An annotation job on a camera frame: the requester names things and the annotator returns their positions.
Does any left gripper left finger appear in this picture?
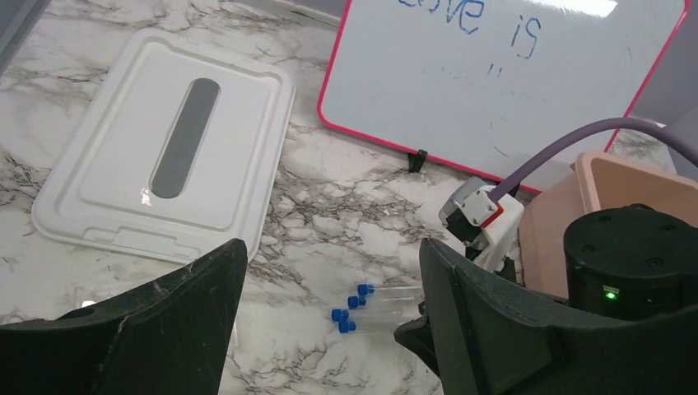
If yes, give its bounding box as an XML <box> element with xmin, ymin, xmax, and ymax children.
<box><xmin>1</xmin><ymin>239</ymin><xmax>248</xmax><ymax>394</ymax></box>

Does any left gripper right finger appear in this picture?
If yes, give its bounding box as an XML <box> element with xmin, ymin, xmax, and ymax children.
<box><xmin>419</xmin><ymin>239</ymin><xmax>697</xmax><ymax>394</ymax></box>

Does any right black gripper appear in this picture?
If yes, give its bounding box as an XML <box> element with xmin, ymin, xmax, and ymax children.
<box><xmin>393</xmin><ymin>302</ymin><xmax>440</xmax><ymax>377</ymax></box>

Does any blue-capped test tube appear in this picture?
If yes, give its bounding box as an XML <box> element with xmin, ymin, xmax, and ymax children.
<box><xmin>337</xmin><ymin>319</ymin><xmax>407</xmax><ymax>334</ymax></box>
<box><xmin>347</xmin><ymin>295</ymin><xmax>421</xmax><ymax>309</ymax></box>
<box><xmin>356</xmin><ymin>283</ymin><xmax>422</xmax><ymax>300</ymax></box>
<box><xmin>329</xmin><ymin>308</ymin><xmax>420</xmax><ymax>323</ymax></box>

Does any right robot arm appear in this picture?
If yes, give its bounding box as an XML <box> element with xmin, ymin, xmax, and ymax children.
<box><xmin>394</xmin><ymin>205</ymin><xmax>697</xmax><ymax>394</ymax></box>

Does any pink plastic bin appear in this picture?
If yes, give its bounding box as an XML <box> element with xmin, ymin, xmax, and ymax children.
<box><xmin>519</xmin><ymin>151</ymin><xmax>697</xmax><ymax>298</ymax></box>

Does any white plastic bin lid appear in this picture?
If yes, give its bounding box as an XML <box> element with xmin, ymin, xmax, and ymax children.
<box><xmin>31</xmin><ymin>29</ymin><xmax>295</xmax><ymax>264</ymax></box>

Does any black whiteboard foot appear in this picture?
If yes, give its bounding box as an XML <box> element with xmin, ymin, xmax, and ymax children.
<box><xmin>407</xmin><ymin>150</ymin><xmax>428</xmax><ymax>174</ymax></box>

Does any pink-framed whiteboard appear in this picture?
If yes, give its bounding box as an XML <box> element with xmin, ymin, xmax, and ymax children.
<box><xmin>317</xmin><ymin>0</ymin><xmax>691</xmax><ymax>178</ymax></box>

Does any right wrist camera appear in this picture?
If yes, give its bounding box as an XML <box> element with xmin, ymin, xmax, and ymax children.
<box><xmin>439</xmin><ymin>177</ymin><xmax>524</xmax><ymax>272</ymax></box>

